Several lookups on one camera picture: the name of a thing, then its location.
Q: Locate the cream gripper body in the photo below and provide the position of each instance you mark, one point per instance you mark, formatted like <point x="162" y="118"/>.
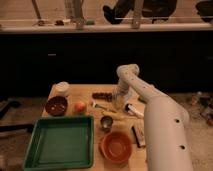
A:
<point x="120" y="98"/>

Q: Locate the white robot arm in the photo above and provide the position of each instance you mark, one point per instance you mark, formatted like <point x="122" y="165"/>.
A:
<point x="164" y="121"/>

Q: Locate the brown sausage toy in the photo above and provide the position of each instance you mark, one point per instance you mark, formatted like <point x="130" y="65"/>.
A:
<point x="102" y="96"/>

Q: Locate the silver metal cup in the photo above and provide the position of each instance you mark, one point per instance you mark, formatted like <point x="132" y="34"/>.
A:
<point x="106" y="123"/>

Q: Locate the orange fruit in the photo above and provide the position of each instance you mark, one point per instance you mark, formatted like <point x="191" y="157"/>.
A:
<point x="80" y="107"/>

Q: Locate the black brush block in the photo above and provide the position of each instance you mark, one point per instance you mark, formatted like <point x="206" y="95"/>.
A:
<point x="138" y="137"/>

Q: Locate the orange bowl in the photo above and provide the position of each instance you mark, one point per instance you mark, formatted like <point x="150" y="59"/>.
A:
<point x="116" y="147"/>

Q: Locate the white cup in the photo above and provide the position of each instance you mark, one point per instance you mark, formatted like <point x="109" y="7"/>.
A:
<point x="62" y="89"/>

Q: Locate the dark red bowl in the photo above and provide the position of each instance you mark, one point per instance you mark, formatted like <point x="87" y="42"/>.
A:
<point x="56" y="106"/>

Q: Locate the green plastic tray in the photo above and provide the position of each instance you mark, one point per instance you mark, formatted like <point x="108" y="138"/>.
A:
<point x="59" y="143"/>

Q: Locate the white handled utensil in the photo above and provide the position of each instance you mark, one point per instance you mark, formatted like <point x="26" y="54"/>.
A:
<point x="133" y="111"/>

